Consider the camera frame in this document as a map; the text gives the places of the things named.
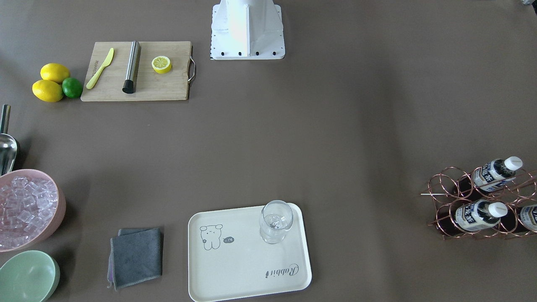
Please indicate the copper wire bottle basket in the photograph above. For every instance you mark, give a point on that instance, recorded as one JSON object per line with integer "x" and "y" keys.
{"x": 443, "y": 190}

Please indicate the tea bottle front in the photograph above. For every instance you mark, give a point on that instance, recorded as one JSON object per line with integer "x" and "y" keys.
{"x": 471, "y": 218}
{"x": 520, "y": 219}

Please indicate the tea bottle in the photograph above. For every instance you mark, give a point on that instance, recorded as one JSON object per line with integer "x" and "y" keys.
{"x": 490, "y": 177}
{"x": 520, "y": 219}
{"x": 471, "y": 218}

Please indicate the tea bottle rear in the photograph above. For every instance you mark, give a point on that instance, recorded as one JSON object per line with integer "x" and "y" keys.
{"x": 490, "y": 177}

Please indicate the clear wine glass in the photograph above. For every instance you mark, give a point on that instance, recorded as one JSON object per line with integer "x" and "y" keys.
{"x": 275, "y": 220}

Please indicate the cream rabbit tray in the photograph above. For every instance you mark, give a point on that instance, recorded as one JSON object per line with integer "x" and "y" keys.
{"x": 228, "y": 259}

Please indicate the wooden cutting board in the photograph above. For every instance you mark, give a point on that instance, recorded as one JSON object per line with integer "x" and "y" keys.
{"x": 150, "y": 86}

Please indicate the half lemon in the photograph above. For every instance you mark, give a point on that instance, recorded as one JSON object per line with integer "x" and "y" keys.
{"x": 161, "y": 64}

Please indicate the steel cylinder muddler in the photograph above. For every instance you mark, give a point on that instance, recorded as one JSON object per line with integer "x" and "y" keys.
{"x": 129, "y": 84}

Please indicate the grey folded cloth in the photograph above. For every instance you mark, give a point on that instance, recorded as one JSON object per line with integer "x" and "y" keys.
{"x": 135, "y": 257}

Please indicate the yellow plastic knife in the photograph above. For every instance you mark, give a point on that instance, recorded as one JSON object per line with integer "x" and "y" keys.
{"x": 107, "y": 61}

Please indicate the green lime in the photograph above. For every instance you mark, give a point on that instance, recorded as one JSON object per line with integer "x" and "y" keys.
{"x": 72, "y": 88}

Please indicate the upper whole lemon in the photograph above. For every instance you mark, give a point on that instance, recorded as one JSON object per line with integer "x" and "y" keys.
{"x": 54, "y": 72}

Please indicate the whole lemon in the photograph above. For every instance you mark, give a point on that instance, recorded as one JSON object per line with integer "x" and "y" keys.
{"x": 47, "y": 91}
{"x": 54, "y": 72}

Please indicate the lower whole lemon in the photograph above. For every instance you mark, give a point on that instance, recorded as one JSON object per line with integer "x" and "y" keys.
{"x": 47, "y": 91}

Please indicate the pink bowl of ice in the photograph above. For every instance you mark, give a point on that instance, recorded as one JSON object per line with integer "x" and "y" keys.
{"x": 32, "y": 208}

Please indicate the steel ice scoop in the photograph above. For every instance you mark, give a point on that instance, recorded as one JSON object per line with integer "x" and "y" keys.
{"x": 8, "y": 144}

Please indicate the green empty bowl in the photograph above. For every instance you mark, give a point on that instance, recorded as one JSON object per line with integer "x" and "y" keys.
{"x": 30, "y": 276}

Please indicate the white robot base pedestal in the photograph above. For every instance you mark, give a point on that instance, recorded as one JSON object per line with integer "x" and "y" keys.
{"x": 247, "y": 30}

